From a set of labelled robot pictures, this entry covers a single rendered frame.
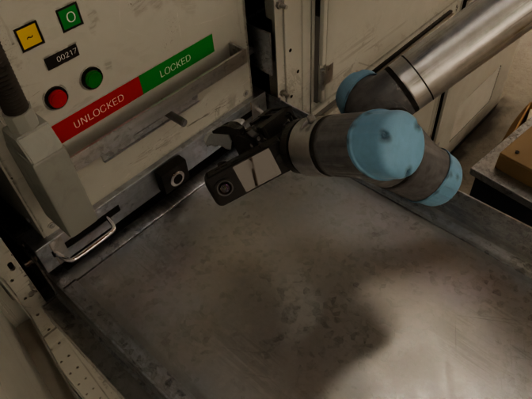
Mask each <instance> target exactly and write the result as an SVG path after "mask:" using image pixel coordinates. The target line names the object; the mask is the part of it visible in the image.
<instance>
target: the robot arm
mask: <svg viewBox="0 0 532 399"><path fill-rule="evenodd" d="M531 29H532V0H474V1H473V2H471V3H470V4H469V5H468V6H467V7H465V8H464V9H462V10H461V11H460V12H458V13H457V14H455V15H454V16H453V17H452V18H451V19H449V20H448V21H447V22H445V23H444V24H443V25H441V26H440V27H438V28H437V29H436V30H435V31H434V32H432V33H431V34H429V35H428V36H426V37H425V38H424V39H423V40H421V41H420V42H419V43H418V44H416V45H415V46H414V47H412V48H411V49H409V50H408V51H407V52H405V53H404V54H403V55H402V56H401V57H399V58H398V59H396V60H395V61H394V62H392V63H391V64H390V65H389V66H388V67H386V68H385V69H383V70H382V71H380V72H379V73H378V74H376V73H375V72H374V71H372V70H361V71H358V72H353V73H352V74H349V75H348V76H347V77H346V78H345V79H344V80H343V81H342V82H341V83H340V85H339V87H338V90H337V91H336V105H337V107H338V109H339V110H340V113H341V114H332V115H327V116H326V115H317V116H314V114H309V115H308V116H307V117H305V118H303V119H299V118H298V117H297V116H295V114H294V112H293V110H292V108H291V106H288V107H281V108H268V109H267V110H266V111H264V112H263V113H261V114H260V115H259V116H258V117H257V118H256V119H254V120H252V121H251V122H250V123H249V124H250V126H251V127H247V128H246V127H244V126H242V124H243V123H244V122H245V120H244V119H236V120H234V121H230V122H227V123H225V124H223V125H222V126H220V127H217V128H215V129H213V130H212V131H210V132H208V133H207V134H206V135H205V137H204V139H203V140H204V142H205V144H206V145H207V146H210V145H212V146H223V147H224V148H225V149H228V150H231V149H233V148H235V149H236V150H237V152H238V154H239V155H238V156H237V157H235V158H232V159H230V160H229V161H221V162H219V163H218V164H217V165H218V167H216V168H214V169H212V170H210V171H208V172H207V173H206V174H205V176H204V181H205V185H206V187H207V189H208V191H209V193H210V194H211V196H212V197H213V199H214V201H215V202H216V203H217V204H218V205H219V206H225V205H227V204H228V203H230V202H232V201H234V200H236V199H237V198H239V197H241V196H243V195H245V194H247V193H249V192H251V191H252V190H254V189H256V188H259V187H260V186H261V185H263V184H266V183H268V182H269V181H272V180H273V179H275V178H277V177H279V176H281V175H283V174H284V173H286V172H288V171H290V170H291V171H292V172H294V173H302V174H304V175H307V176H312V177H353V178H358V179H360V180H363V181H366V182H369V183H371V184H374V185H376V186H378V187H380V188H384V189H385V190H388V191H390V192H393V193H395V194H397V195H399V196H403V197H405V198H406V199H407V200H409V201H410V202H413V203H421V204H423V205H426V206H431V207H434V206H439V205H441V204H444V203H446V202H447V201H449V200H450V199H452V198H453V196H454V195H455V194H456V193H457V191H458V190H459V188H460V186H461V183H462V167H461V165H460V163H459V161H458V159H457V158H456V157H454V156H453V155H451V154H450V152H449V151H448V150H446V149H444V148H440V147H439V146H437V145H436V144H435V143H434V142H433V141H432V140H431V138H430V137H429V136H428V134H427V133H426V132H425V131H424V129H423V128H422V127H421V126H420V125H419V124H418V123H417V119H416V118H415V117H414V116H413V114H414V113H415V112H417V111H419V110H420V109H422V108H423V107H424V106H425V105H427V104H428V103H430V102H431V101H433V100H434V99H435V98H437V97H438V96H439V95H441V94H442V93H444V92H445V91H447V90H448V89H449V88H450V87H452V86H453V85H455V84H456V83H457V82H459V81H461V80H462V79H463V78H464V77H466V76H467V75H468V74H470V73H472V72H473V71H474V70H476V69H477V68H478V67H480V66H481V65H482V64H484V63H486V62H487V61H488V60H490V59H491V58H492V57H493V56H495V55H496V54H498V53H499V52H501V51H502V50H503V49H504V48H506V47H507V46H509V45H510V44H512V43H513V42H515V41H516V40H517V39H518V38H520V37H521V36H523V35H524V34H526V33H527V32H529V31H530V30H531ZM271 111H278V112H277V113H276V114H269V113H270V112H271ZM287 112H288V113H289V114H286V113H287ZM291 116H292V118H293V119H292V118H291Z"/></svg>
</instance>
